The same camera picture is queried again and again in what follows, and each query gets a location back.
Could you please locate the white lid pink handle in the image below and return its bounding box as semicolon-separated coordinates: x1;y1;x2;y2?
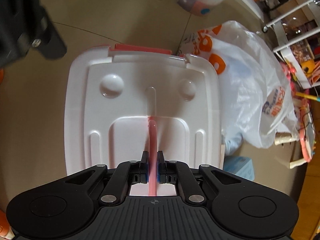
63;45;222;197

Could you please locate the white plastic shopping bag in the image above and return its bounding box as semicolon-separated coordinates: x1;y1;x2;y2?
178;21;298;155

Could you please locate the blue white toy box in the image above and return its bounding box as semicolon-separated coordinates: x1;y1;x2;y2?
223;155;255;181

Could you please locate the pink children's play table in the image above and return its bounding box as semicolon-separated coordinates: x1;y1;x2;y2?
274;62;319;169

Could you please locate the pink plastic storage bin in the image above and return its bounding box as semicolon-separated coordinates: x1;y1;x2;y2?
108;43;172;55

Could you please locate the white rolling cart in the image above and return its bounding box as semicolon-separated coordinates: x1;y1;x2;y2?
262;0;319;89

